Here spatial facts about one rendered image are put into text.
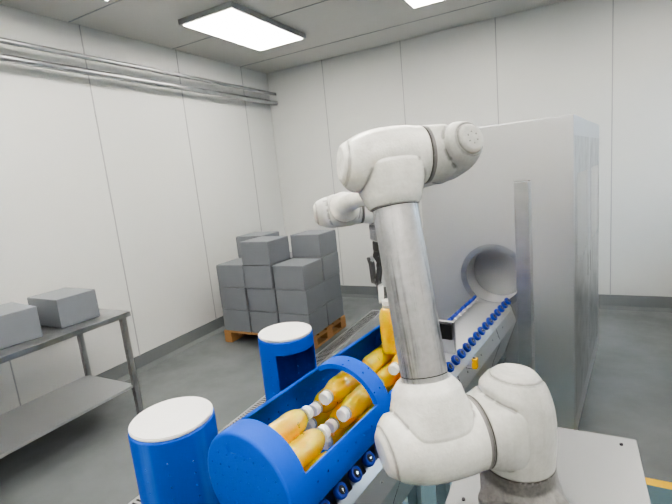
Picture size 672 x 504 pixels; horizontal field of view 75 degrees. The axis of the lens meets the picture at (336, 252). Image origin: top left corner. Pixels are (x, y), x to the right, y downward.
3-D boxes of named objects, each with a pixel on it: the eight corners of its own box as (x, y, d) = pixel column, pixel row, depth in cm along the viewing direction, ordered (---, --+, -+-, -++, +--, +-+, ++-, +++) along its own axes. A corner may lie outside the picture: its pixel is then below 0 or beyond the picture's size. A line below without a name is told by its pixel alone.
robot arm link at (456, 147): (452, 136, 112) (402, 141, 109) (491, 104, 94) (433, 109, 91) (462, 186, 110) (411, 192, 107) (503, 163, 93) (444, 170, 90)
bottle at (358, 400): (389, 390, 141) (359, 419, 127) (374, 398, 145) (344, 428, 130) (376, 371, 143) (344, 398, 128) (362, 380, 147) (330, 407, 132)
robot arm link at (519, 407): (575, 473, 93) (574, 376, 89) (499, 495, 89) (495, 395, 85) (525, 431, 109) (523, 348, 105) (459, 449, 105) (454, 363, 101)
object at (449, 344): (456, 352, 207) (454, 321, 205) (453, 355, 204) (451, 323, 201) (436, 349, 213) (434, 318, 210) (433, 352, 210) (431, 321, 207)
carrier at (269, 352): (267, 493, 238) (311, 508, 224) (246, 340, 223) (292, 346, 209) (296, 461, 262) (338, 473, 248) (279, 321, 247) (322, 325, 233)
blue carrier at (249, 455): (445, 388, 168) (435, 317, 164) (302, 563, 98) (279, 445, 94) (380, 380, 185) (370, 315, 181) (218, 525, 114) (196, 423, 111)
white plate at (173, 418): (214, 425, 144) (215, 428, 144) (210, 389, 170) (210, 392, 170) (122, 449, 136) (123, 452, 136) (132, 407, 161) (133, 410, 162)
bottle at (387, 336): (380, 354, 164) (375, 307, 160) (385, 346, 170) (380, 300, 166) (398, 355, 161) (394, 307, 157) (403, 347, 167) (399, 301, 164)
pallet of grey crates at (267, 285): (346, 326, 532) (336, 228, 512) (312, 352, 463) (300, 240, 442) (266, 319, 589) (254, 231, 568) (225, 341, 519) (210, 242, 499)
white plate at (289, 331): (246, 337, 223) (247, 340, 223) (291, 343, 209) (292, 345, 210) (279, 319, 247) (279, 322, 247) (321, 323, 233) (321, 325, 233)
